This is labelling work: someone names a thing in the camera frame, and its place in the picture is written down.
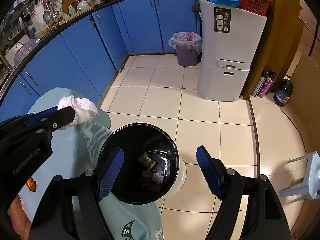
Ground white tissue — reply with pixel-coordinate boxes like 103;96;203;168
57;95;99;130

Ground orange peel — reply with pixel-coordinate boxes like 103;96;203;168
25;178;36;192

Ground black trash bin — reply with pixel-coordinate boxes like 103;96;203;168
99;123;187;205

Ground blue kitchen cabinets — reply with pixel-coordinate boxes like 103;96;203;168
1;0;200;120

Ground person's left hand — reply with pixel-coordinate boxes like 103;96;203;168
10;195;31;240

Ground teal printed tablecloth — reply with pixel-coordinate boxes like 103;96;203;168
18;87;164;240

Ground purple plastic basket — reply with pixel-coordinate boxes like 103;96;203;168
14;38;40;68

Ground metal dish rack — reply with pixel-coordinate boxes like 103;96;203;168
1;0;40;42

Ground light blue plastic stool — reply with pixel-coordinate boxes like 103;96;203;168
278;151;320;202

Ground dark glass jar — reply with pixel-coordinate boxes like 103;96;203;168
273;79;293;107

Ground spray cans on floor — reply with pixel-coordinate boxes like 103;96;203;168
251;69;276;98

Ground mint green kettle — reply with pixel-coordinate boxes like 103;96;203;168
76;0;90;11

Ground grey bin with plastic bag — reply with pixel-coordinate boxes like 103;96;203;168
168;32;202;67

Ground white tall appliance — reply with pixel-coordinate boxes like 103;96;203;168
197;0;267;102

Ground red plastic basket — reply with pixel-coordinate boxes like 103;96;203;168
239;0;272;16

